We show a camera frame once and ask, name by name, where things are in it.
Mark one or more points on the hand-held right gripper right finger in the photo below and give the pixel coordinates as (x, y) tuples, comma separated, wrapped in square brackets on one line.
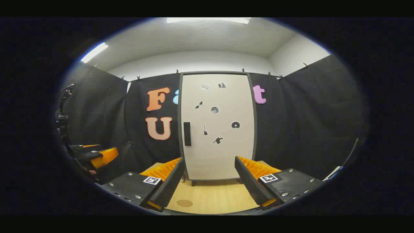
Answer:
[(247, 181)]

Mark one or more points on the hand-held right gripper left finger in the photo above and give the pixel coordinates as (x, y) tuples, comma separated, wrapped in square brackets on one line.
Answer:
[(173, 181)]

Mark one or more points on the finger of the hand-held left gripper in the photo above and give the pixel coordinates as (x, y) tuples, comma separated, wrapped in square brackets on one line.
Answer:
[(85, 148), (106, 156)]

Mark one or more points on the grey cabinet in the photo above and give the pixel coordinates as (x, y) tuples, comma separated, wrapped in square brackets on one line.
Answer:
[(193, 183)]

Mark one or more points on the round cork coaster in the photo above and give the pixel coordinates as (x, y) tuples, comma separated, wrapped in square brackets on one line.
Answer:
[(184, 203)]

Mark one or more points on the white cabinet door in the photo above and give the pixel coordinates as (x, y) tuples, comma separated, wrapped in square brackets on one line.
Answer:
[(223, 158)]

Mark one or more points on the black backdrop cloth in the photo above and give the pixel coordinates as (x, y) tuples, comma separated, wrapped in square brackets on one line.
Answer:
[(304, 129)]

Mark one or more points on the narrow ceiling light strip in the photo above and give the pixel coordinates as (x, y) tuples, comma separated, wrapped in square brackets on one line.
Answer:
[(93, 52)]

